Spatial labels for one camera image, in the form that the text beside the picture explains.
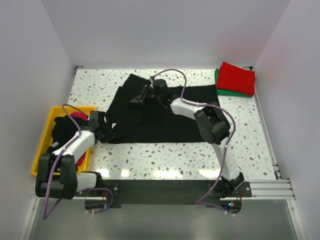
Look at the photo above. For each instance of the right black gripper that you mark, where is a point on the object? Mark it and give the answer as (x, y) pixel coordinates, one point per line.
(140, 97)

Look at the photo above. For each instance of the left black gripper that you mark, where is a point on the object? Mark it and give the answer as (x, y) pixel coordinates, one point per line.
(109, 135)

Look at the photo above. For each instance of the black t shirt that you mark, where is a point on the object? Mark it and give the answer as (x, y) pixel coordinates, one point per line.
(147, 125)

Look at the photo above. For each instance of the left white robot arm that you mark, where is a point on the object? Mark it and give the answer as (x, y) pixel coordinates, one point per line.
(57, 175)

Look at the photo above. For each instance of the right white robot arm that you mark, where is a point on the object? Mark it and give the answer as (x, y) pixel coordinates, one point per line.
(211, 122)

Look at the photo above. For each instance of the yellow plastic bin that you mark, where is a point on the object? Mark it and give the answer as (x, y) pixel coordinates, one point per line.
(46, 141)

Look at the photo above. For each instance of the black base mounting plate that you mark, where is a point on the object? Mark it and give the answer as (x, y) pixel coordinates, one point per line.
(170, 192)

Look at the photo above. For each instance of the folded green t shirt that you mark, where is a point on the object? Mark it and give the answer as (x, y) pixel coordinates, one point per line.
(223, 92)

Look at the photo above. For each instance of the folded red t shirt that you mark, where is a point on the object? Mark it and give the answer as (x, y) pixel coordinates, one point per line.
(236, 79)

